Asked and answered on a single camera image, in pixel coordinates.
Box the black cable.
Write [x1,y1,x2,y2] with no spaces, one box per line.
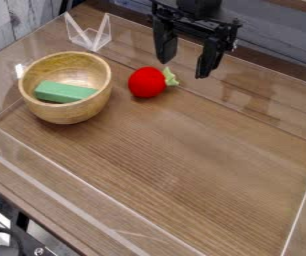
[0,226,27,256]

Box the green rectangular block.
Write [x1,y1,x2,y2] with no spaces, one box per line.
[35,80,97,103]

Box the black metal table bracket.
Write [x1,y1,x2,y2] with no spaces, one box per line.
[11,211,57,256]

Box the red plush radish toy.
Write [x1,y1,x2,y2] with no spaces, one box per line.
[128,66,180,98]

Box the clear acrylic enclosure wall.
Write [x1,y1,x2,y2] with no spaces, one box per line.
[0,18,306,256]

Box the brown wooden bowl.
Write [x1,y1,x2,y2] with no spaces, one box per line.
[19,51,112,124]

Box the clear acrylic corner bracket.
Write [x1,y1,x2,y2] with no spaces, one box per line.
[64,13,112,52]

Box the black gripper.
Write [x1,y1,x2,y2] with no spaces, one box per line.
[150,0,242,79]

